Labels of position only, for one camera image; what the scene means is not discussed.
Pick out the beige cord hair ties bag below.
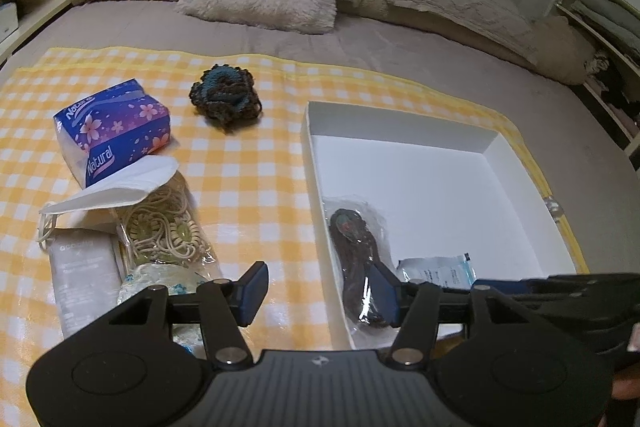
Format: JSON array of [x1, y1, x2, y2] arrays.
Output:
[[113, 173, 220, 280]]

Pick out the dark scrunchie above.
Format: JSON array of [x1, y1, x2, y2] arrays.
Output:
[[322, 197, 394, 348]]

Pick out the grey wet wipes packet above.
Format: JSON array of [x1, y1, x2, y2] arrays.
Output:
[[47, 229, 122, 338]]

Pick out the white face mask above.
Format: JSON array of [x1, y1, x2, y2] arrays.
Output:
[[36, 155, 179, 246]]

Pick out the blue floral tissue pack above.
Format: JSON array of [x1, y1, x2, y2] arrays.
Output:
[[53, 79, 171, 188]]

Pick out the blue brown crochet scrunchie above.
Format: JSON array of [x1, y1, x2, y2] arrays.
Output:
[[189, 64, 262, 130]]

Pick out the small silver sachet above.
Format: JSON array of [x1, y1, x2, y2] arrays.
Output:
[[396, 254, 476, 289]]

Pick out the white cardboard box tray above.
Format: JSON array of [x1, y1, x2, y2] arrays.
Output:
[[299, 100, 580, 351]]

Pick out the yellow checkered blanket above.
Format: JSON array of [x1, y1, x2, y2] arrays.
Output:
[[0, 44, 591, 427]]

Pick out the beige rolled comforter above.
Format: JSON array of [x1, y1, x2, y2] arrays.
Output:
[[533, 15, 596, 86]]

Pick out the folded towels on shelf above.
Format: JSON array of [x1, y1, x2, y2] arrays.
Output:
[[572, 0, 640, 55]]

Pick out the tissue box on shelf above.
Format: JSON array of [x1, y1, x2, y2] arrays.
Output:
[[0, 2, 18, 41]]

